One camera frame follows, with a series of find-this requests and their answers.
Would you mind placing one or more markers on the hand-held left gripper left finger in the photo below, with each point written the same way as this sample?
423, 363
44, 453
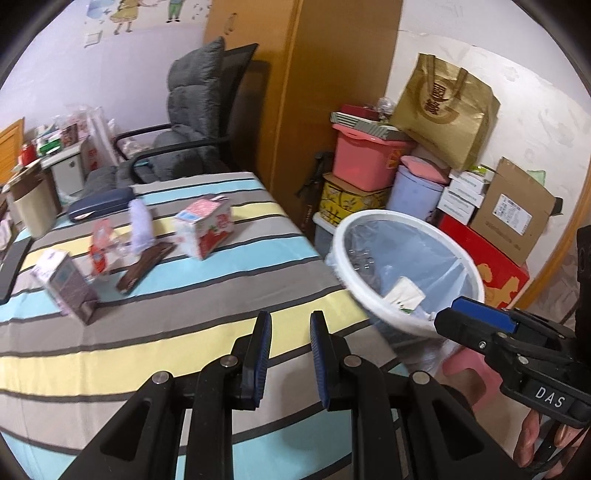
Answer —
261, 360

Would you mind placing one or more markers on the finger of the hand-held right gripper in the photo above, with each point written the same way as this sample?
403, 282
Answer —
466, 332
485, 313

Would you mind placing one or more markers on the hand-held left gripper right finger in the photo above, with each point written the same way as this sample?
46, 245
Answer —
321, 364

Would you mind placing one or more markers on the white paper carton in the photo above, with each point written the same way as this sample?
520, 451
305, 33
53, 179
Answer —
404, 293

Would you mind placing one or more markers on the white round trash bin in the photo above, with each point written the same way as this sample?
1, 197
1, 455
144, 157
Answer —
340, 261

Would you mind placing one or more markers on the red and white carton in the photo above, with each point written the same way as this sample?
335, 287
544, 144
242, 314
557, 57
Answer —
203, 230

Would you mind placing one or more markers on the brown snack wrapper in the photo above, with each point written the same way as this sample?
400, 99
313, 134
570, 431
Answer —
143, 270

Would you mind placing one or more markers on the white foam net sleeve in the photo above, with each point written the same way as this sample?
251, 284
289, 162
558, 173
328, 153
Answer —
140, 226

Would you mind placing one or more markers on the clear plastic cup red rim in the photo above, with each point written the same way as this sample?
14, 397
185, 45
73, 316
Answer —
100, 251

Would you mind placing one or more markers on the small purple white carton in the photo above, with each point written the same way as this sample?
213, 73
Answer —
60, 281

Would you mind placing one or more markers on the person's right hand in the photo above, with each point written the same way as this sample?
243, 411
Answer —
528, 438

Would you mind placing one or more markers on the pink plastic stool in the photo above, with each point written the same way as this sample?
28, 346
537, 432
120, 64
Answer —
466, 364

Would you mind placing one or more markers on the clear plastic bin liner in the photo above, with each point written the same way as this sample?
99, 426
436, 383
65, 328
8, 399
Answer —
443, 258

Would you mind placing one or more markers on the red box gold print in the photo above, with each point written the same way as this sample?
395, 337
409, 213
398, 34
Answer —
471, 244

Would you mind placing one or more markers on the striped tablecloth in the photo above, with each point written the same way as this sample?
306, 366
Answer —
184, 318

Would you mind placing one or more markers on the white labelled box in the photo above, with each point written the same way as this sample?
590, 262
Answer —
455, 213
464, 197
471, 181

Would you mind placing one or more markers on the brown cardboard box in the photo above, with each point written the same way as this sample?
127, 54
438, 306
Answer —
512, 212

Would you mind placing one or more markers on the grey plastic storage box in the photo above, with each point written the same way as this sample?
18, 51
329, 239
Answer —
325, 230

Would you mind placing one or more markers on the lavender round bin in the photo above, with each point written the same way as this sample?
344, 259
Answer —
411, 198

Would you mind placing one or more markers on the pink bin lid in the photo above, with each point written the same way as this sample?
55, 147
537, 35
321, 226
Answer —
425, 168

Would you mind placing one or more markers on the yellow patterned carton box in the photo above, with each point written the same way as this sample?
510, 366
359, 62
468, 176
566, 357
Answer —
351, 203

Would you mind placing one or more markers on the black folded tripod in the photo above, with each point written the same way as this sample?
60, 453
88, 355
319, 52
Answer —
314, 194

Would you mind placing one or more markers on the pink plastic bucket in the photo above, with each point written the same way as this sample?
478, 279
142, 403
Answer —
364, 161

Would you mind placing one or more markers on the gold paper bag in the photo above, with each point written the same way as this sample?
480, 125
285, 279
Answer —
443, 115

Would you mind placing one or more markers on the grey striped tray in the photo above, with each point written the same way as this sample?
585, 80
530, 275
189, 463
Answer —
374, 131

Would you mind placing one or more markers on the dark blue case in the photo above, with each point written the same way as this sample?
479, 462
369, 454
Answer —
99, 205

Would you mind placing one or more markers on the flat red box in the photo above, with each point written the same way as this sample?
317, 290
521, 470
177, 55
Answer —
360, 110

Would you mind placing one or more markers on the white bedside cabinet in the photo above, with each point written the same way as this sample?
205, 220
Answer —
69, 173

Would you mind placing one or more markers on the wooden wardrobe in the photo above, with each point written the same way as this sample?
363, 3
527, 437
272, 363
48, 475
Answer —
332, 92

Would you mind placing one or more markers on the beige cylindrical bin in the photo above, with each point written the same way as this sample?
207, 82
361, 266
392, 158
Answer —
32, 212

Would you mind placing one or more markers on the black office chair grey cushion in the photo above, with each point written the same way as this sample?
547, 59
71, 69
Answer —
194, 92

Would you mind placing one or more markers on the pink patterned box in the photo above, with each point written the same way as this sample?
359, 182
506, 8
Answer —
69, 134

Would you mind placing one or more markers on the green and white box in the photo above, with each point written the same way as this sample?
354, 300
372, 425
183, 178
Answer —
48, 144

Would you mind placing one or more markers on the wooden bed headboard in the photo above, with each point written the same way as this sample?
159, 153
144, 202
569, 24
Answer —
11, 147

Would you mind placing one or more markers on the wooden door frame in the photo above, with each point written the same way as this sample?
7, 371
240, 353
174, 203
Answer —
554, 258

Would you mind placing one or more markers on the white wall switch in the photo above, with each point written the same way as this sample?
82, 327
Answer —
92, 39

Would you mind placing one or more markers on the cartoon wall sticker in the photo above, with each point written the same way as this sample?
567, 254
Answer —
129, 11

